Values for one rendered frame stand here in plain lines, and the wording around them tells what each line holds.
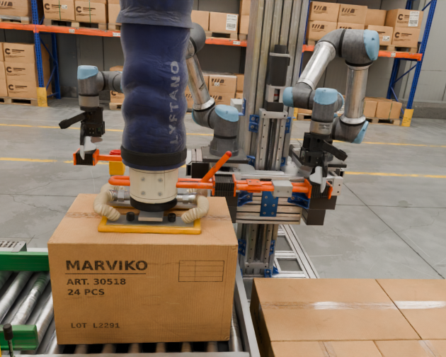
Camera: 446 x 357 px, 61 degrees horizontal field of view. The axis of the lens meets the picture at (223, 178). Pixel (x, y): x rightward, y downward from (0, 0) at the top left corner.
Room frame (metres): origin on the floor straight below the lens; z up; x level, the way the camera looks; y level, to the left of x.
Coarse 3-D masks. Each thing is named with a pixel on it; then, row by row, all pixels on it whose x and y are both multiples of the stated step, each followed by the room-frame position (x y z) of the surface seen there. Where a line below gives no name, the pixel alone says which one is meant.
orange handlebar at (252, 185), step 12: (96, 156) 1.49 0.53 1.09; (108, 156) 1.50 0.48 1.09; (120, 156) 1.51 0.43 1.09; (108, 180) 1.24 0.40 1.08; (120, 180) 1.24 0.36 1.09; (180, 180) 1.29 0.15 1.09; (192, 180) 1.30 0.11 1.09; (252, 180) 1.32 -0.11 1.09; (252, 192) 1.28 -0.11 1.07; (300, 192) 1.30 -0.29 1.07
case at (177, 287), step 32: (64, 224) 1.15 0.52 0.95; (96, 224) 1.17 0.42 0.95; (224, 224) 1.24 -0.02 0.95; (64, 256) 1.03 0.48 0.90; (96, 256) 1.04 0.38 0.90; (128, 256) 1.05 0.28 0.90; (160, 256) 1.07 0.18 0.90; (192, 256) 1.08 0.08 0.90; (224, 256) 1.09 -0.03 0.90; (64, 288) 1.03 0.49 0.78; (96, 288) 1.04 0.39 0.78; (128, 288) 1.05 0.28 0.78; (160, 288) 1.07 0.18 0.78; (192, 288) 1.08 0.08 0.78; (224, 288) 1.10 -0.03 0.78; (64, 320) 1.03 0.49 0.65; (96, 320) 1.04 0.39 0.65; (128, 320) 1.05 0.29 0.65; (160, 320) 1.07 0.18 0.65; (192, 320) 1.08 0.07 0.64; (224, 320) 1.10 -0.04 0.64
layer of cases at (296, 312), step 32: (256, 288) 1.44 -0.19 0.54; (288, 288) 1.45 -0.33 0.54; (320, 288) 1.47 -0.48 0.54; (352, 288) 1.49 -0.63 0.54; (384, 288) 1.51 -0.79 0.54; (416, 288) 1.53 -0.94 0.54; (256, 320) 1.36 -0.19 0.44; (288, 320) 1.24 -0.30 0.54; (320, 320) 1.26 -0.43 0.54; (352, 320) 1.27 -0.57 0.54; (384, 320) 1.28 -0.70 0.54; (416, 320) 1.30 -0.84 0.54; (288, 352) 1.07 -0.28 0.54; (320, 352) 1.09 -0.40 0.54; (352, 352) 1.10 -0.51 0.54; (384, 352) 1.11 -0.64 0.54; (416, 352) 1.12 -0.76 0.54
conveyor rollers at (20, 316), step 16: (0, 272) 1.41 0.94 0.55; (32, 272) 1.46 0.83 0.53; (48, 272) 1.44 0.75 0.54; (0, 288) 1.34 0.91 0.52; (16, 288) 1.31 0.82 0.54; (32, 288) 1.31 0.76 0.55; (0, 304) 1.20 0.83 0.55; (32, 304) 1.23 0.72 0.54; (48, 304) 1.22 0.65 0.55; (0, 320) 1.14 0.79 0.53; (16, 320) 1.12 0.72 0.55; (48, 320) 1.15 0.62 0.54; (240, 336) 1.14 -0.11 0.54; (32, 352) 1.00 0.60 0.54; (48, 352) 0.99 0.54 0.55; (80, 352) 1.00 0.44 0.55; (112, 352) 1.02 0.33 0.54; (128, 352) 1.02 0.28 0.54; (160, 352) 1.02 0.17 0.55; (192, 352) 1.05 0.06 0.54
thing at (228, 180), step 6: (216, 174) 1.33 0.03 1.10; (222, 174) 1.34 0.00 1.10; (228, 174) 1.34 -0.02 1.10; (216, 180) 1.29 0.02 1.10; (222, 180) 1.29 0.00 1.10; (228, 180) 1.30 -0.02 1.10; (234, 180) 1.27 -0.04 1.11; (216, 186) 1.24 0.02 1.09; (222, 186) 1.25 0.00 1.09; (228, 186) 1.25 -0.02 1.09; (234, 186) 1.26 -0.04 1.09; (216, 192) 1.24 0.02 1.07; (222, 192) 1.25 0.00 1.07; (228, 192) 1.25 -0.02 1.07; (234, 192) 1.26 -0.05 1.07
